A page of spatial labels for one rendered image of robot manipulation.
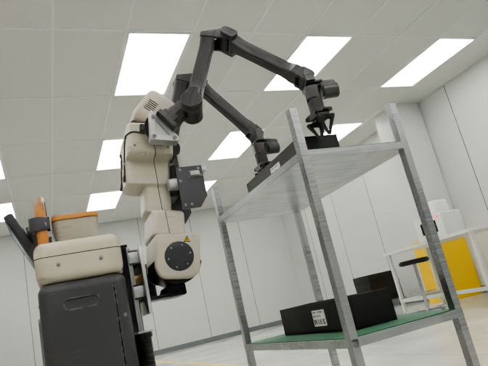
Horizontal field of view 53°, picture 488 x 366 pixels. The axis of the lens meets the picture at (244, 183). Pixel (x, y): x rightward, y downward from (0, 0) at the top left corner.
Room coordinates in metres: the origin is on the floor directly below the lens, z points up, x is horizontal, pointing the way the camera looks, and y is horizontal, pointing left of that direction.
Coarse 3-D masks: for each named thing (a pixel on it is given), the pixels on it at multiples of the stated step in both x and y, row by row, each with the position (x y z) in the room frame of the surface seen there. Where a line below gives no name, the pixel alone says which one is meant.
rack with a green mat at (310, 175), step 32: (288, 160) 1.60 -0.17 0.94; (320, 160) 1.60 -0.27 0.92; (352, 160) 1.70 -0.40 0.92; (384, 160) 1.81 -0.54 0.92; (256, 192) 1.87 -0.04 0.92; (288, 192) 1.99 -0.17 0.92; (320, 192) 2.14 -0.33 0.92; (416, 192) 1.69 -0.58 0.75; (224, 224) 2.32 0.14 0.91; (320, 224) 1.52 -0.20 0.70; (448, 288) 1.69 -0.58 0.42; (352, 320) 1.53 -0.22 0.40; (416, 320) 1.62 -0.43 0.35; (448, 320) 1.67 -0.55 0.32; (352, 352) 1.52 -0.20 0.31
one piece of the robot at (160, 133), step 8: (152, 112) 1.56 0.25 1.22; (152, 120) 1.56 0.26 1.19; (160, 120) 1.57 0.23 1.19; (152, 128) 1.56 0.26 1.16; (160, 128) 1.57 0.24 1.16; (168, 128) 1.58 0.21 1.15; (152, 136) 1.56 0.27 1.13; (160, 136) 1.57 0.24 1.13; (168, 136) 1.58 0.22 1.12; (176, 136) 1.59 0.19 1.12; (152, 144) 1.60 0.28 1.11; (160, 144) 1.60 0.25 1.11; (168, 144) 1.61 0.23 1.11; (176, 144) 1.62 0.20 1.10
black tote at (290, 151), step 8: (312, 136) 1.75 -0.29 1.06; (328, 136) 1.77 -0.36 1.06; (336, 136) 1.79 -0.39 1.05; (312, 144) 1.74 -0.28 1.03; (320, 144) 1.76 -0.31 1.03; (328, 144) 1.77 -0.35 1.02; (336, 144) 1.78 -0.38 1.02; (280, 152) 1.87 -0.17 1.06; (288, 152) 1.81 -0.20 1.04; (272, 160) 1.94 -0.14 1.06; (280, 160) 1.88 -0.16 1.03; (264, 168) 2.03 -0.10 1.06; (272, 168) 1.96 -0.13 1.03; (256, 176) 2.12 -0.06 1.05; (264, 176) 2.05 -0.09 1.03; (248, 184) 2.22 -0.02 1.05; (256, 184) 2.14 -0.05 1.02; (248, 192) 2.24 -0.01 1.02
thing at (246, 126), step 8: (208, 88) 2.11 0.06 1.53; (208, 96) 2.11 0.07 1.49; (216, 96) 2.13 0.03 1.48; (216, 104) 2.13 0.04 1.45; (224, 104) 2.14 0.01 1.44; (224, 112) 2.15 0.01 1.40; (232, 112) 2.15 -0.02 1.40; (232, 120) 2.17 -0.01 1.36; (240, 120) 2.17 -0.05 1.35; (248, 120) 2.18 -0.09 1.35; (240, 128) 2.19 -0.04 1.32; (248, 128) 2.17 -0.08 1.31; (256, 128) 2.19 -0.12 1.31; (248, 136) 2.22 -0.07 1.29
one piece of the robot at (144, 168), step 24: (144, 144) 1.65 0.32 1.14; (144, 168) 1.70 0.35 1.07; (168, 168) 1.74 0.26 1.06; (144, 192) 1.73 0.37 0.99; (168, 192) 1.75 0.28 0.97; (144, 216) 1.78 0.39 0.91; (168, 216) 1.69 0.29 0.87; (168, 240) 1.69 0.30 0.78; (192, 240) 1.72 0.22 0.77; (168, 264) 1.68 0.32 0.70; (192, 264) 1.71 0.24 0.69
